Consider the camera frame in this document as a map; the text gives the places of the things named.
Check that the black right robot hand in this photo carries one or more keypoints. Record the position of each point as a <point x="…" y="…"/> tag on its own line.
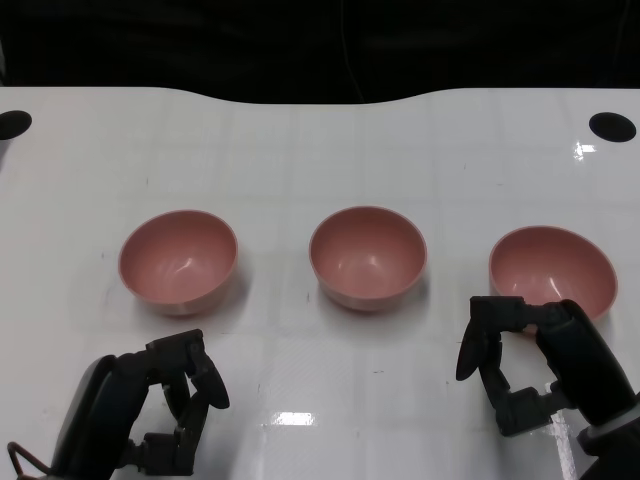
<point x="580" y="360"/>

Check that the black round table grommet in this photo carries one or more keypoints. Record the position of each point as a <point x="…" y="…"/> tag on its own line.
<point x="12" y="125"/>
<point x="612" y="127"/>

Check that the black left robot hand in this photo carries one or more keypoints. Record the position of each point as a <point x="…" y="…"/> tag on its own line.
<point x="110" y="400"/>

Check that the pink plastic bowl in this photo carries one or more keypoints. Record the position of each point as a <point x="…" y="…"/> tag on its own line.
<point x="175" y="260"/>
<point x="555" y="265"/>
<point x="367" y="255"/>

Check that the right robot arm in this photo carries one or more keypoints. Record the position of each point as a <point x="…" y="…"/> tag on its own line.
<point x="617" y="455"/>

